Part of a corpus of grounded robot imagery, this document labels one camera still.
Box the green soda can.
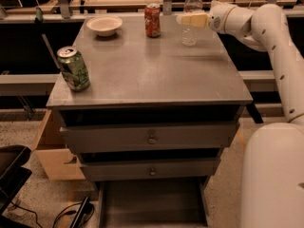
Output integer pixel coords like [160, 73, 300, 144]
[57, 46, 90, 91]

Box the light wooden box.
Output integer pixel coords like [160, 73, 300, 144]
[31, 110, 85, 181]

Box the grey drawer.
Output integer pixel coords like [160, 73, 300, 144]
[80, 159, 220, 181]
[60, 122, 238, 153]

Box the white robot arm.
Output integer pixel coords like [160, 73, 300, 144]
[177, 1, 304, 228]

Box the upper grey drawer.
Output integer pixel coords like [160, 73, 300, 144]
[60, 122, 238, 153]

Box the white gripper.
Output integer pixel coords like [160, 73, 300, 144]
[177, 0, 236, 33]

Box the orange soda can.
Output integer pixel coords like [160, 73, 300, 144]
[144, 3, 161, 38]

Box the grey drawer cabinet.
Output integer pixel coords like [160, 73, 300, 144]
[47, 16, 252, 228]

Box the black flat device on floor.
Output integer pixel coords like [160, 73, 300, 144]
[69, 197, 92, 228]

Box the lower grey drawer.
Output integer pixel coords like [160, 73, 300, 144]
[80, 159, 220, 181]

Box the white ceramic bowl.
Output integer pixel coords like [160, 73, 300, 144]
[86, 15, 123, 37]

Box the black floor cable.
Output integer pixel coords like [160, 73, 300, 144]
[9, 199, 96, 228]

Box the clear plastic water bottle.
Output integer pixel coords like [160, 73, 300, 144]
[181, 0, 202, 47]

